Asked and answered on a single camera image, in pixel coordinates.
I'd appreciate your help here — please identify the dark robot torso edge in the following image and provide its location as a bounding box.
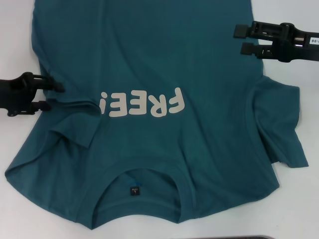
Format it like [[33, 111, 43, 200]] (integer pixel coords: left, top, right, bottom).
[[174, 235, 273, 239]]

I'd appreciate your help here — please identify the teal t-shirt with FREE print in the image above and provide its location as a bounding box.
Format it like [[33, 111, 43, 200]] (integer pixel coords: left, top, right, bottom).
[[4, 0, 310, 224]]

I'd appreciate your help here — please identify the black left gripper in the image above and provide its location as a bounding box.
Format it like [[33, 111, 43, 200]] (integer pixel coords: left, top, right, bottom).
[[0, 71, 66, 118]]

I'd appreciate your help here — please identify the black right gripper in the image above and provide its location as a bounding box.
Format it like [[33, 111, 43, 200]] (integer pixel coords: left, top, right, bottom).
[[233, 21, 319, 63]]

